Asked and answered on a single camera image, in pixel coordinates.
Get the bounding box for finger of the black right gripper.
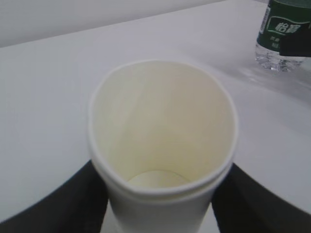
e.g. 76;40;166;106
279;21;311;57

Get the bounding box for white paper cup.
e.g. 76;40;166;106
87;60;239;233

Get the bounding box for clear green-label water bottle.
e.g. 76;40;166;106
254;0;311;72

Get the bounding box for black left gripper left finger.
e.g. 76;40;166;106
0;162;108;233

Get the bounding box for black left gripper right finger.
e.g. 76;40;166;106
212;165;311;233

